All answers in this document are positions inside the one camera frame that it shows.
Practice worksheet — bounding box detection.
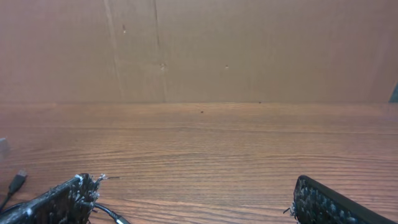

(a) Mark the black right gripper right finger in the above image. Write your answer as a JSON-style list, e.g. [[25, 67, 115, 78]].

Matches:
[[290, 175, 395, 224]]

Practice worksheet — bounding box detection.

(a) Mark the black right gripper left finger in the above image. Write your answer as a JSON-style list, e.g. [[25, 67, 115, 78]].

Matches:
[[1, 173, 106, 224]]

